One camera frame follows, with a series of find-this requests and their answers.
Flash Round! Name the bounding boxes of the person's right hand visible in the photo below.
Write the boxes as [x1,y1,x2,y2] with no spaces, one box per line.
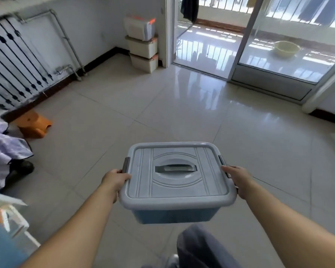
[221,165,255,200]

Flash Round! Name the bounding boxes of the clear plastic container orange clip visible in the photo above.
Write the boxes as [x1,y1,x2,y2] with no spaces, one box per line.
[0,191,41,249]

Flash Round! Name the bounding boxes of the person's left hand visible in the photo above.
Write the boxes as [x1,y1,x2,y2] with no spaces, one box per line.
[100,169,132,204]

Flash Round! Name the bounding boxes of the white storage bin orange clips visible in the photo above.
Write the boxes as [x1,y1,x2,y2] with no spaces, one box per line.
[123,15,157,42]
[129,53,159,74]
[125,35,159,59]

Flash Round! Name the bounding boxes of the orange plastic stool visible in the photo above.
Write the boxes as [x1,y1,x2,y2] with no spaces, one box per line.
[16,110,53,139]

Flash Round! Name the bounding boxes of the person's left forearm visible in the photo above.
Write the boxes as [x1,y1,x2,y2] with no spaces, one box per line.
[20,184,119,268]

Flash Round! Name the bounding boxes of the person's grey shoe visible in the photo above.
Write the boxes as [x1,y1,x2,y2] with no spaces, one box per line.
[165,254,180,268]

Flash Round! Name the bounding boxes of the glass sliding door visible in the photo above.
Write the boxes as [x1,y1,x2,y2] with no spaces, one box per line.
[227,0,335,102]

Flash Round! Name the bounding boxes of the balcony window railing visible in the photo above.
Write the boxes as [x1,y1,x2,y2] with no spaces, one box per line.
[177,0,254,15]

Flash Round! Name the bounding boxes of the person's right forearm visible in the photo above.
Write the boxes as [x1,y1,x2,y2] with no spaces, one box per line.
[244,184,335,268]

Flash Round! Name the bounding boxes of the white radiator with black cover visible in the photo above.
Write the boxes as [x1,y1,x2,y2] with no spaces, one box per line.
[0,14,54,110]

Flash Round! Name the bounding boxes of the black shoe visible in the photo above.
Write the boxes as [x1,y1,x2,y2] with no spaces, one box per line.
[9,160,35,176]

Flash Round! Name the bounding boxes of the dark hanging garment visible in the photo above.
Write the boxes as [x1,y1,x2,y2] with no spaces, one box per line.
[181,0,199,24]

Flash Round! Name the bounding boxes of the purple floral cloth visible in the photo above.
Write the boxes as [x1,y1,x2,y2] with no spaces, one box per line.
[0,109,34,192]

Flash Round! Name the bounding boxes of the yellow plastic basin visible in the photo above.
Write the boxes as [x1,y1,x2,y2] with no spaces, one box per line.
[273,41,301,58]

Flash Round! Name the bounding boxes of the person's grey trouser leg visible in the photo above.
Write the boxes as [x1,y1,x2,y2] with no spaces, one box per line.
[176,224,242,268]

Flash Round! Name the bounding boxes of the white heating pipe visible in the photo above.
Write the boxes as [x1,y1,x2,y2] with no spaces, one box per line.
[15,9,87,82]

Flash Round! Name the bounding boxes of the blue storage box grey lid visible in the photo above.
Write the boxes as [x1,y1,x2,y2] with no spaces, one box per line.
[119,142,238,225]

